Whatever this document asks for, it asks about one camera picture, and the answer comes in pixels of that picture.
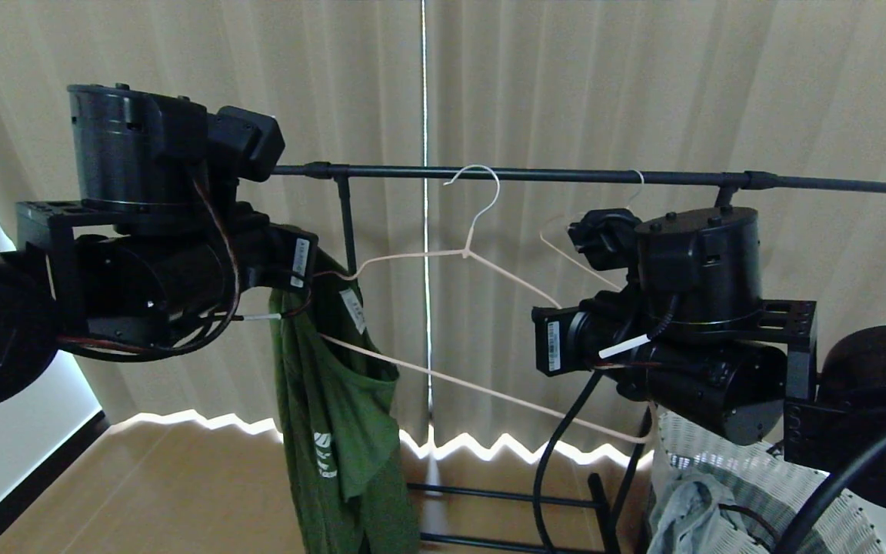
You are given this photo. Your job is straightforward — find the green printed shirt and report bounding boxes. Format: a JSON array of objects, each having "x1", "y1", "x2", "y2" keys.
[{"x1": 268, "y1": 250, "x2": 422, "y2": 554}]

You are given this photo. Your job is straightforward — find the pink clothes hanger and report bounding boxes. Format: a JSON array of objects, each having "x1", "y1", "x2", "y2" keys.
[
  {"x1": 312, "y1": 164, "x2": 657, "y2": 446},
  {"x1": 539, "y1": 171, "x2": 646, "y2": 293}
]

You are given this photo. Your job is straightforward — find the black clothes rack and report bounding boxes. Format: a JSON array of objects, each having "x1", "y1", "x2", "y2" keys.
[{"x1": 270, "y1": 162, "x2": 886, "y2": 554}]

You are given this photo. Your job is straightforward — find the pale grey garment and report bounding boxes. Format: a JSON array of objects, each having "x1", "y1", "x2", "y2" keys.
[{"x1": 647, "y1": 469, "x2": 751, "y2": 554}]

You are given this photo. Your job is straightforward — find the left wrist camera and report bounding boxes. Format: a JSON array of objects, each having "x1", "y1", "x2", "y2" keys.
[{"x1": 207, "y1": 105, "x2": 287, "y2": 183}]

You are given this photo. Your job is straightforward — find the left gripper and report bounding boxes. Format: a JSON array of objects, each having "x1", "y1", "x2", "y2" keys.
[{"x1": 74, "y1": 223, "x2": 318, "y2": 351}]

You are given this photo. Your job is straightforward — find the beige curtain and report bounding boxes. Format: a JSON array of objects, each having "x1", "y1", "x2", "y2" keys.
[{"x1": 0, "y1": 0, "x2": 886, "y2": 462}]

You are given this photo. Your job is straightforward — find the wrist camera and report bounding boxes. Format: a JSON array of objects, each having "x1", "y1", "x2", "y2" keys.
[
  {"x1": 566, "y1": 208, "x2": 641, "y2": 272},
  {"x1": 207, "y1": 105, "x2": 287, "y2": 183}
]

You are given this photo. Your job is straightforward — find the white laundry basket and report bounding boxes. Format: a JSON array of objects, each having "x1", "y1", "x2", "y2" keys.
[{"x1": 647, "y1": 408, "x2": 886, "y2": 554}]

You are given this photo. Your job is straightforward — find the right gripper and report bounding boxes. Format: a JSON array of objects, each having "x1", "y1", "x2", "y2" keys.
[{"x1": 531, "y1": 296, "x2": 788, "y2": 447}]

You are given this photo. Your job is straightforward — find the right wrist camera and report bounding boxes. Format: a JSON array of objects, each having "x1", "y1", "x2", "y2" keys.
[{"x1": 566, "y1": 208, "x2": 641, "y2": 272}]

